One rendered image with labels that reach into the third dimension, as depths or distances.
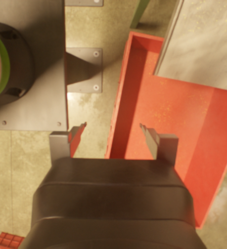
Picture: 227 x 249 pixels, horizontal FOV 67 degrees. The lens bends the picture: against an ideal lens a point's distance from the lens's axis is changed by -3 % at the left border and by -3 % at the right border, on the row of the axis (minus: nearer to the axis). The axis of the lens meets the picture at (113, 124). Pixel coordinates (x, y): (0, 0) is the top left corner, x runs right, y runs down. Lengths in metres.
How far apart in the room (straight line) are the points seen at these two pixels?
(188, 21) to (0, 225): 2.08
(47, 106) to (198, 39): 0.34
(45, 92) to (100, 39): 0.96
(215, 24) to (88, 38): 0.97
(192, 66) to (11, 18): 0.38
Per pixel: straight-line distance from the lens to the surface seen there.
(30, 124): 0.39
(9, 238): 2.12
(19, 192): 1.78
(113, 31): 1.29
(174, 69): 0.45
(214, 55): 0.46
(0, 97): 0.35
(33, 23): 0.38
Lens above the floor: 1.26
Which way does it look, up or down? 74 degrees down
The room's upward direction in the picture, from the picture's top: 179 degrees clockwise
